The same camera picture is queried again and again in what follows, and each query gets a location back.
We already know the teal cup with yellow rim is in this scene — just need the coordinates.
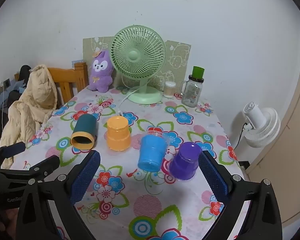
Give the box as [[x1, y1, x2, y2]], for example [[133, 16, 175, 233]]
[[70, 114, 97, 151]]

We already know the orange plastic cup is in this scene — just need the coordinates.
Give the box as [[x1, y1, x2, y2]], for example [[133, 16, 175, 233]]
[[107, 115, 131, 151]]

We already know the purple plastic cup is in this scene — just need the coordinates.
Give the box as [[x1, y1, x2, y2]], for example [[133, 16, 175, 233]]
[[169, 142, 202, 180]]

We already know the blue plastic cup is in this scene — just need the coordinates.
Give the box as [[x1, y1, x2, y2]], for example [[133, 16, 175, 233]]
[[138, 135, 166, 172]]

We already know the clear plastic cup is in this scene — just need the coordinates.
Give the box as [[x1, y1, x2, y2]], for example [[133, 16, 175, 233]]
[[146, 131, 170, 152]]

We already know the beige puffer jacket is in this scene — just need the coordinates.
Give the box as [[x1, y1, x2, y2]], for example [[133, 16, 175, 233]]
[[0, 64, 58, 170]]

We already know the wooden chair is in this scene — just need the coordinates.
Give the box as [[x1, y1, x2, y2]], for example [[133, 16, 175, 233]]
[[14, 62, 89, 106]]

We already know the white floor fan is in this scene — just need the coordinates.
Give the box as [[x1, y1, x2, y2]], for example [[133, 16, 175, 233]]
[[243, 101, 281, 148]]

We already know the purple plush bunny toy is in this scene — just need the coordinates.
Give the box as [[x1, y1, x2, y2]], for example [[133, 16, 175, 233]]
[[88, 50, 114, 93]]

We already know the floral tablecloth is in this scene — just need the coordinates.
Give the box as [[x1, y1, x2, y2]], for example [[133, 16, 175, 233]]
[[8, 86, 251, 240]]

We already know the glass mug jar green lid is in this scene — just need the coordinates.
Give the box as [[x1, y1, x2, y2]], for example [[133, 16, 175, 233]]
[[180, 66, 205, 107]]

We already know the green desk fan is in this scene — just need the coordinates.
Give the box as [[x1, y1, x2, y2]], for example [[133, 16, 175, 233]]
[[109, 25, 166, 105]]

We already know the cotton swab container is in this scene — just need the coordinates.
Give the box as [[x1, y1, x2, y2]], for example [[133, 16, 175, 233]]
[[163, 81, 176, 98]]

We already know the beige cartoon board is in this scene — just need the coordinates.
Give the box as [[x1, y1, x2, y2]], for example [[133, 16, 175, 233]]
[[83, 36, 191, 90]]

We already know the white fan cable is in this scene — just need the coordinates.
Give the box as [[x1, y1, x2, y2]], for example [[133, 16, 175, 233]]
[[116, 85, 141, 117]]

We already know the black floor fan cable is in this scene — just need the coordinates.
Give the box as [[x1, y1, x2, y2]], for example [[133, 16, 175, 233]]
[[232, 121, 248, 151]]

